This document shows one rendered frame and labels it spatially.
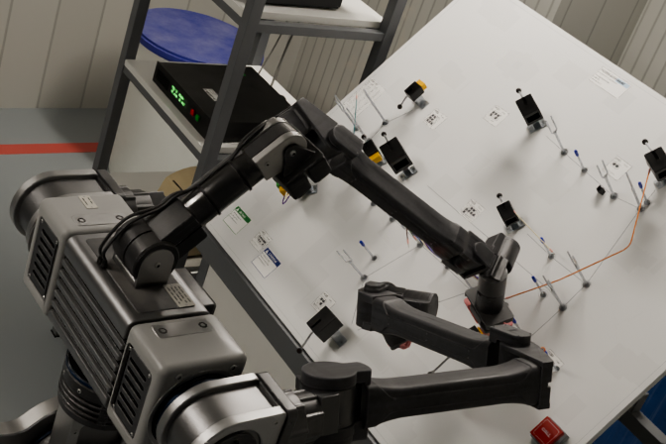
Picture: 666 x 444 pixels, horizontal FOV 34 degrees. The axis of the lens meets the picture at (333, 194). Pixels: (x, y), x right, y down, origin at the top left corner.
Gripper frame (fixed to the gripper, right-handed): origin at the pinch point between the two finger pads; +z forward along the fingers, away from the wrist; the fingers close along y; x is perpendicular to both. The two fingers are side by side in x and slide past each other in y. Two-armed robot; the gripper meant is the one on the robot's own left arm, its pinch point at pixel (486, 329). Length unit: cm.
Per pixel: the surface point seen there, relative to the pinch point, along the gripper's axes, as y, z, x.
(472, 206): 34.7, 2.4, -14.8
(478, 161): 45, -1, -22
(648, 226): 4.2, -10.4, -41.2
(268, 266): 54, 24, 32
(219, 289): 66, 42, 43
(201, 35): 244, 99, -2
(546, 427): -24.3, 3.5, -1.4
